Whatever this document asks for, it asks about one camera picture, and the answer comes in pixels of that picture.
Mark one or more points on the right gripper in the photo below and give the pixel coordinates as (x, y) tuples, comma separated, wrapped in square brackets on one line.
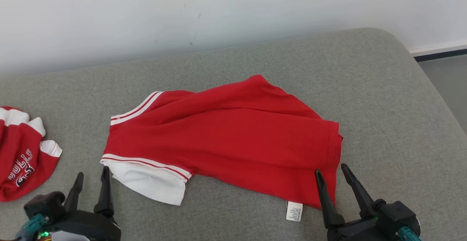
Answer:
[(357, 232)]

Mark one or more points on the red jersey with white sleeves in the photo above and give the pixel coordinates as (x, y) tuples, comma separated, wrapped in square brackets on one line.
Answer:
[(237, 138)]

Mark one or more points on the red Bulls jersey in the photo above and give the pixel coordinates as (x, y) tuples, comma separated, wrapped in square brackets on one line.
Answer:
[(14, 146)]

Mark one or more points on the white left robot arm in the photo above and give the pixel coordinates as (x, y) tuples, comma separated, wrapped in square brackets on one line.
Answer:
[(69, 236)]

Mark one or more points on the white wall baseboard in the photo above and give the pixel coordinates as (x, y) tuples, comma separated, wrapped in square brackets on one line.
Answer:
[(437, 47)]

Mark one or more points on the grey fabric sofa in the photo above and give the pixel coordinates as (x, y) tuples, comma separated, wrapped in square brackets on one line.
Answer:
[(383, 87)]

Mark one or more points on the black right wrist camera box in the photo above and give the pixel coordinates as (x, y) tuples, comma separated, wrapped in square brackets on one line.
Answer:
[(396, 215)]

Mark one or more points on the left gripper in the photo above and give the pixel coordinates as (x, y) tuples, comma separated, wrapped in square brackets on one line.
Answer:
[(95, 228)]

